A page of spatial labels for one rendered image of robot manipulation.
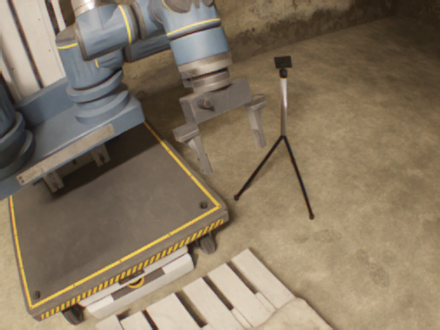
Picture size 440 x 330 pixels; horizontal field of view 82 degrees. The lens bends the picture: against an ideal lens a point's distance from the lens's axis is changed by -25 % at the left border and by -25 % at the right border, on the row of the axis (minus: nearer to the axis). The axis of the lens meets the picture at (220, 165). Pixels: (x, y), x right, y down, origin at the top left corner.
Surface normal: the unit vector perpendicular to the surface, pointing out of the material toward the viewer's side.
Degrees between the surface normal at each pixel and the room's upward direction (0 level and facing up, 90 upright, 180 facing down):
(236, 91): 65
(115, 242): 0
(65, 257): 0
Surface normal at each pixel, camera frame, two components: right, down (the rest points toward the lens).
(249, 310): -0.10, -0.72
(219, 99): 0.48, 0.18
